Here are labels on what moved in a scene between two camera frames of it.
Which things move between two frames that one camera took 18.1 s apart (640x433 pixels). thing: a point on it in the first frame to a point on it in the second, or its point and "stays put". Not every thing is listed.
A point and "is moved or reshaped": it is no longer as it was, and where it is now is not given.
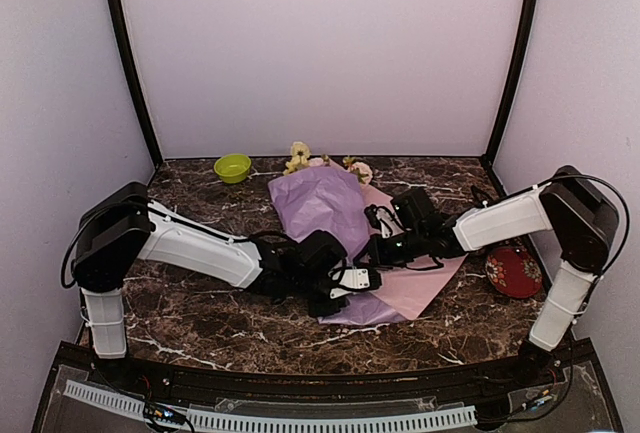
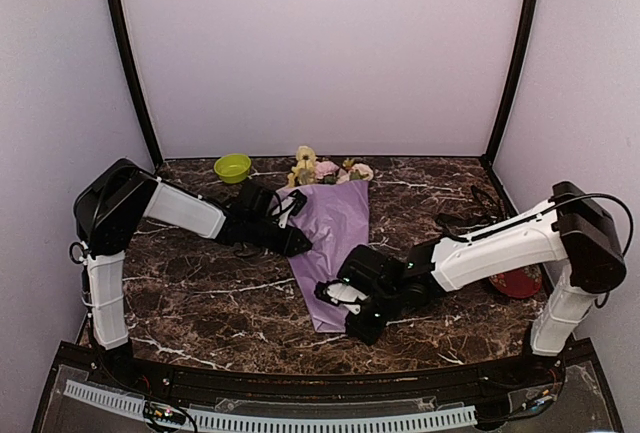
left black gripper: [319, 310] to [286, 247]
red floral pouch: [514, 272] stays put
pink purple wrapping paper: [326, 198] is moved or reshaped
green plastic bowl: [232, 168] stays put
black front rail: [410, 384] stays put
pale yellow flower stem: [300, 154] is moved or reshaped
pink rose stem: [324, 160] to [325, 171]
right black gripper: [379, 258] to [370, 334]
